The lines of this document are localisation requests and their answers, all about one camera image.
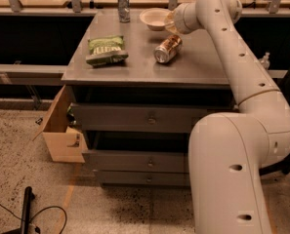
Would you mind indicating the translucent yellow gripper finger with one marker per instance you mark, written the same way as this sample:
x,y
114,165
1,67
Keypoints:
x,y
171,22

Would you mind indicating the white paper bowl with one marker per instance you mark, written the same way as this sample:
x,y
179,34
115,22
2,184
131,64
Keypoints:
x,y
154,18

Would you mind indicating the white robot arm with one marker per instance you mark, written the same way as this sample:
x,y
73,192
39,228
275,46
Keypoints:
x,y
226,150

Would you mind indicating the lying brown soda can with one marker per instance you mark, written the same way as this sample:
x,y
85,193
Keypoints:
x,y
168,48

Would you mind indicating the green chip bag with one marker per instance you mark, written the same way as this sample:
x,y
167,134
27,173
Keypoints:
x,y
106,50

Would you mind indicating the grey drawer cabinet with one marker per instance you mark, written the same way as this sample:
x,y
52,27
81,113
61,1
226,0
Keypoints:
x,y
137,115

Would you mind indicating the clear sanitizer bottle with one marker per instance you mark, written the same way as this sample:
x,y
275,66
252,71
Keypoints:
x,y
264,61

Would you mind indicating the cardboard box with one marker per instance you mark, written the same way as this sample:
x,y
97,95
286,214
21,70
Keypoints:
x,y
65,144

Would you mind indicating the black stand pole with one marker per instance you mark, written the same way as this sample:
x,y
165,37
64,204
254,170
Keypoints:
x,y
25,213

